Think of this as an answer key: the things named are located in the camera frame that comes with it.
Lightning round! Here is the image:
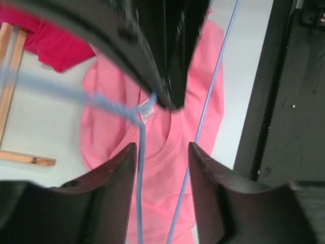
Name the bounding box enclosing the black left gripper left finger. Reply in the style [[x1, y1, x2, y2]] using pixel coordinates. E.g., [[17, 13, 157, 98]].
[[1, 143, 137, 243]]

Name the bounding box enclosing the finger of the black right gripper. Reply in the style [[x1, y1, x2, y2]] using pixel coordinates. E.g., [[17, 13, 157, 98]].
[[132, 1, 211, 110], [22, 0, 176, 110]]

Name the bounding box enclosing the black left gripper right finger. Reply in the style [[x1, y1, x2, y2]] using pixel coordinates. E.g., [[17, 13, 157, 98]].
[[188, 142, 324, 243]]

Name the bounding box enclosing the light pink t-shirt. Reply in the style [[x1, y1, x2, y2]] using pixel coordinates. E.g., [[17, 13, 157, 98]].
[[79, 20, 224, 243]]

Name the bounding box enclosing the light blue wire hanger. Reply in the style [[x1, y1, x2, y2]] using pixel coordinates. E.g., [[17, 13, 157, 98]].
[[1, 1, 228, 243]]

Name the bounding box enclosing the magenta t-shirt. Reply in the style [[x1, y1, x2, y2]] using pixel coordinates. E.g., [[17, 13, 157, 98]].
[[1, 4, 95, 73]]

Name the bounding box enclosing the wooden clothes rack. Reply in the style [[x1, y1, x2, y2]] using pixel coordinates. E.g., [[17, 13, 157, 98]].
[[1, 22, 56, 167]]

